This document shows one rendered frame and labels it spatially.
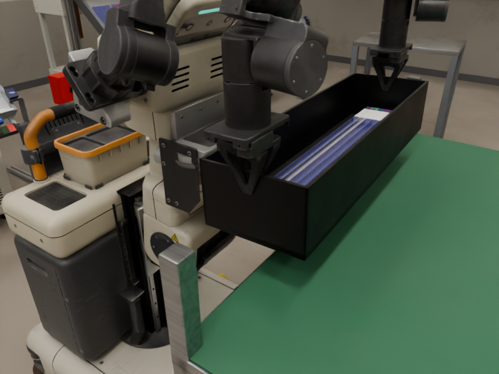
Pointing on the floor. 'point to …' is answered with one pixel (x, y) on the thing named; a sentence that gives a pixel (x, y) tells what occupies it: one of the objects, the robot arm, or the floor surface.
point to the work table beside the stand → (456, 47)
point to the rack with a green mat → (364, 283)
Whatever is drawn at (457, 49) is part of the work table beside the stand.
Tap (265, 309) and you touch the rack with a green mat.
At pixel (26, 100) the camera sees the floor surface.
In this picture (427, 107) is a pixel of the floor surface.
